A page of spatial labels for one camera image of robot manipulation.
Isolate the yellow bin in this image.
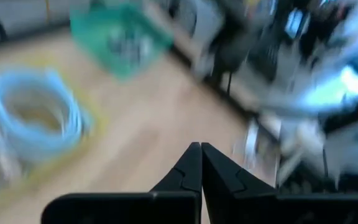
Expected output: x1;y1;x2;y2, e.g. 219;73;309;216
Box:
0;55;108;218

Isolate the teal bin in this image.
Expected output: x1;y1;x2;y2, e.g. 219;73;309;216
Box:
69;1;173;78

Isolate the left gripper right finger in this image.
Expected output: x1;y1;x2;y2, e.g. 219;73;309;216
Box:
201;142;358;224

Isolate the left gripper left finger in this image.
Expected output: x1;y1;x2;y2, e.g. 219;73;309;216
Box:
40;142;203;224

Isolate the light blue cable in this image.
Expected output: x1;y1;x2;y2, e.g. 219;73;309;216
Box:
0;67;93;162

